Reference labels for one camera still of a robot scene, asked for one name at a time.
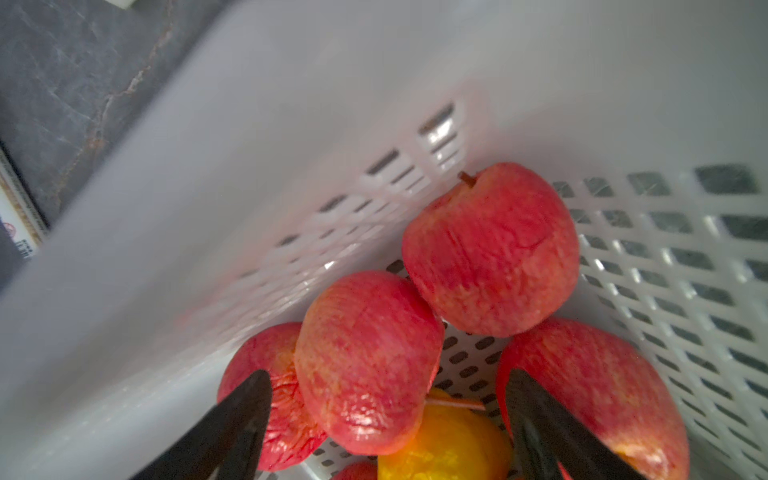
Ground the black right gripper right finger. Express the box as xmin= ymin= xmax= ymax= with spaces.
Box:
xmin=505 ymin=369 xmax=642 ymax=479

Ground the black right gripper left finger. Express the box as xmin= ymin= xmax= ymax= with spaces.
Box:
xmin=134 ymin=370 xmax=272 ymax=479

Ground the red apple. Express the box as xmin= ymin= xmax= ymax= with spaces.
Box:
xmin=295 ymin=271 xmax=445 ymax=456
xmin=332 ymin=461 xmax=378 ymax=480
xmin=217 ymin=322 xmax=327 ymax=472
xmin=401 ymin=162 xmax=580 ymax=337
xmin=496 ymin=317 xmax=690 ymax=479

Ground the yellow lemon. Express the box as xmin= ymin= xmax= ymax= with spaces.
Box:
xmin=378 ymin=404 xmax=514 ymax=479

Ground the white plastic basket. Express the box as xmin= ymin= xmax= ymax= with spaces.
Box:
xmin=1 ymin=1 xmax=767 ymax=479

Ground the black and white marker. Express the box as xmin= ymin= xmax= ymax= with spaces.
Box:
xmin=1 ymin=151 xmax=48 ymax=260

